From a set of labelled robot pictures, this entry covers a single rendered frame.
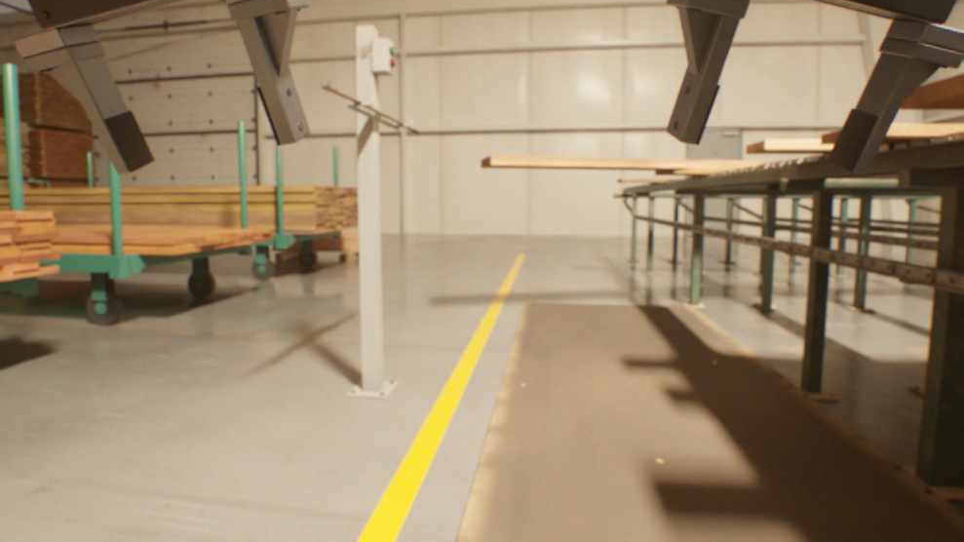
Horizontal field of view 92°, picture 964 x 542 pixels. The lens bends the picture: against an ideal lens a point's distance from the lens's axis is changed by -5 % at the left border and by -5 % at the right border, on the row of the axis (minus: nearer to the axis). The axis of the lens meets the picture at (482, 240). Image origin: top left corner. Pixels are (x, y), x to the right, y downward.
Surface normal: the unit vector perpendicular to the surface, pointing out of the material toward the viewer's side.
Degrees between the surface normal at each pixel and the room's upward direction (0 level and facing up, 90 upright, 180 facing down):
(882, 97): 82
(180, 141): 90
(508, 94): 89
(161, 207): 90
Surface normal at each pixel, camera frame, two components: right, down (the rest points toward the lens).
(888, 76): -0.99, -0.12
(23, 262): 0.99, 0.01
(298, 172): -0.14, 0.03
